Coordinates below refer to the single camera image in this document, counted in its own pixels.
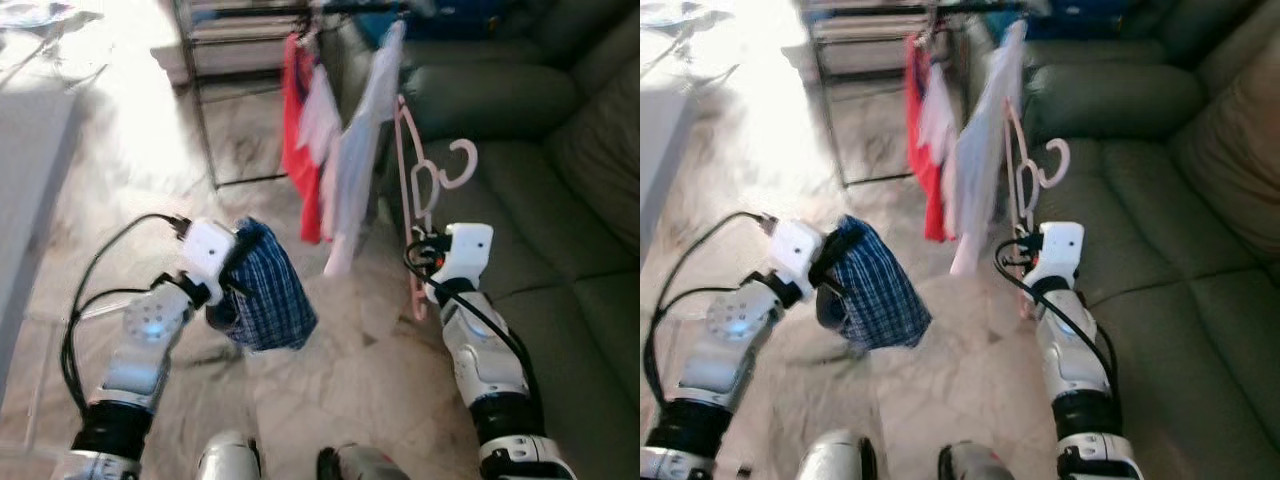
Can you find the long white garment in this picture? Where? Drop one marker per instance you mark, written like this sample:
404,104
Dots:
985,160
360,150

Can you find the blue box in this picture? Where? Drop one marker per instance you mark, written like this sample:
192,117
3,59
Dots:
1090,15
470,15

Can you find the dark green sofa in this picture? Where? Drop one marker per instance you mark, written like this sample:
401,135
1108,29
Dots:
540,250
1150,280

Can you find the white low slatted shelf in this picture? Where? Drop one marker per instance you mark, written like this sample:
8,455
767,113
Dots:
230,60
860,55

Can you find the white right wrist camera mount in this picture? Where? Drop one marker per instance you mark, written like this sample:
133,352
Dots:
1062,248
465,250

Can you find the white plastic hanger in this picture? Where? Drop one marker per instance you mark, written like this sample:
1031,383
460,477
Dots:
925,35
303,35

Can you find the silver left robot leg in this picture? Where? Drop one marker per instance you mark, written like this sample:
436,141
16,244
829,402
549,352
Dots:
228,460
835,460

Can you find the red and white garment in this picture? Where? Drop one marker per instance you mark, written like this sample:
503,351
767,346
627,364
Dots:
298,150
925,170

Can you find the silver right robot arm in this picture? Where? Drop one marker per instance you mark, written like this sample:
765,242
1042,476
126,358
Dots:
475,350
1065,350

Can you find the black metal drying rack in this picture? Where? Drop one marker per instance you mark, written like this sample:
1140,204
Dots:
360,6
985,6

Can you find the silver robot leg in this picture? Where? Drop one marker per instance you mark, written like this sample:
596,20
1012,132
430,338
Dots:
985,465
228,460
835,460
365,465

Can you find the silver right robot leg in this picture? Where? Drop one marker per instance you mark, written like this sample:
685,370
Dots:
365,465
985,465

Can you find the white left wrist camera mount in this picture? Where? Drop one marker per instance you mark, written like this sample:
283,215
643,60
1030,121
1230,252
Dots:
797,250
208,250

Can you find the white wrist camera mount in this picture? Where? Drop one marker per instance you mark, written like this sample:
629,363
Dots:
465,250
1062,248
208,250
797,250

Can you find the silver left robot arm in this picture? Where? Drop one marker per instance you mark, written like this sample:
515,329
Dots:
730,335
145,335

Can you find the dark blue garment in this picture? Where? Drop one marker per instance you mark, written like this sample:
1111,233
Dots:
275,300
885,295

